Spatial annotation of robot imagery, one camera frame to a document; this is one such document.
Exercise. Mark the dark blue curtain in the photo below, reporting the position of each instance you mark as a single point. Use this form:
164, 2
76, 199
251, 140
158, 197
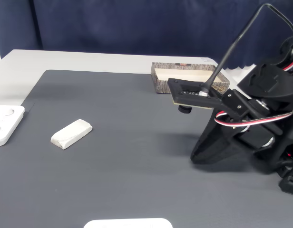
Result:
137, 28

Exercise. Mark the white flat device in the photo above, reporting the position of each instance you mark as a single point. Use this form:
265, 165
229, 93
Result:
127, 223

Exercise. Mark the white block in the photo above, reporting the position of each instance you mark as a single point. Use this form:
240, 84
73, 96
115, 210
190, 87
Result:
70, 133

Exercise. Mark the white tray with round dents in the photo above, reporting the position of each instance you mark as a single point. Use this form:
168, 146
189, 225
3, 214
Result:
8, 126

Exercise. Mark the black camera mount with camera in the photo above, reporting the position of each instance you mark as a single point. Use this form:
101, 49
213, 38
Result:
182, 96

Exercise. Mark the patterned cardboard box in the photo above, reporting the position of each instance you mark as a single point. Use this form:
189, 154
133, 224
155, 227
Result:
179, 73

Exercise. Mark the grey table mat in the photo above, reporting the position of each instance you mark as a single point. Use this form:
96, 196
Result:
137, 154

